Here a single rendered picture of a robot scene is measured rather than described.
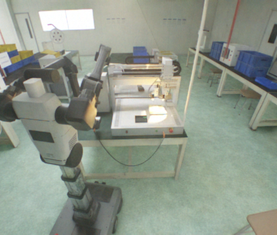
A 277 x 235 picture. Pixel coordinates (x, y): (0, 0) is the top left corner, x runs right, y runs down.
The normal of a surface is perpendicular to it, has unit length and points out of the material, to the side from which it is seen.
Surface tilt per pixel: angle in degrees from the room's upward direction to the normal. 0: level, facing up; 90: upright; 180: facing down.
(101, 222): 0
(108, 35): 90
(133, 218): 0
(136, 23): 90
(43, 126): 90
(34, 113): 90
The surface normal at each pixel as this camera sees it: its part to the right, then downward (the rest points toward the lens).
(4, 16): 0.04, 0.56
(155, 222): 0.00, -0.83
